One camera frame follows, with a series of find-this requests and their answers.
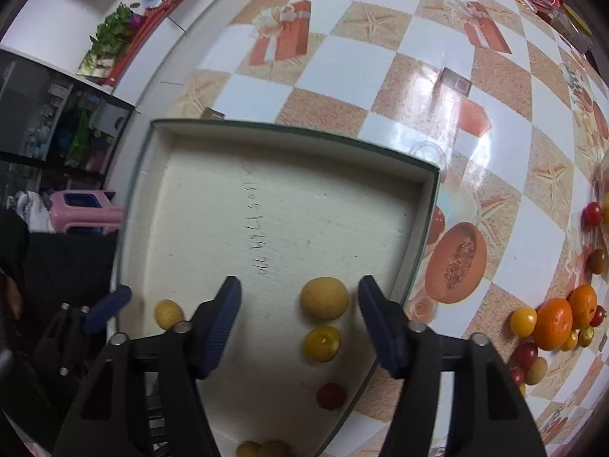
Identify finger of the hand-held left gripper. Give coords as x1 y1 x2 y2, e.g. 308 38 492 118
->
37 284 133 378

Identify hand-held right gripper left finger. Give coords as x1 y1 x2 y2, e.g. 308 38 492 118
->
52 275 242 457

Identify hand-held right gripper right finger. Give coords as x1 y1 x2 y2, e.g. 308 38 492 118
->
358 275 548 457

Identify small brown longan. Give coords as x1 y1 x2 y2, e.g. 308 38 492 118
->
154 299 184 331

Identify large brown longan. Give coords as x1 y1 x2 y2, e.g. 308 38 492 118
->
300 276 350 321

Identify yellowish brown longan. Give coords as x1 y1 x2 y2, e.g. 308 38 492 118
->
257 440 292 457

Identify green-edged white cardboard box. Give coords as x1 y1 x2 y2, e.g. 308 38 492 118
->
112 118 441 457

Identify pink plastic stool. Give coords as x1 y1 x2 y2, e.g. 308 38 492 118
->
48 189 125 236

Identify white cloth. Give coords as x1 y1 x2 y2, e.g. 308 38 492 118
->
7 190 53 232

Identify orange mandarin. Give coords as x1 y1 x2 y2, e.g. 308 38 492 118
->
568 284 598 329
533 298 574 350

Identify black shelf unit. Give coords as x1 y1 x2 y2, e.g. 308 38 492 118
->
0 48 136 182

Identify green potted plant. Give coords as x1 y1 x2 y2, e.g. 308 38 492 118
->
88 2 143 65

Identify pile of colourful snack packets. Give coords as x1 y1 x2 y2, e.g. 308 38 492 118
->
535 0 595 53

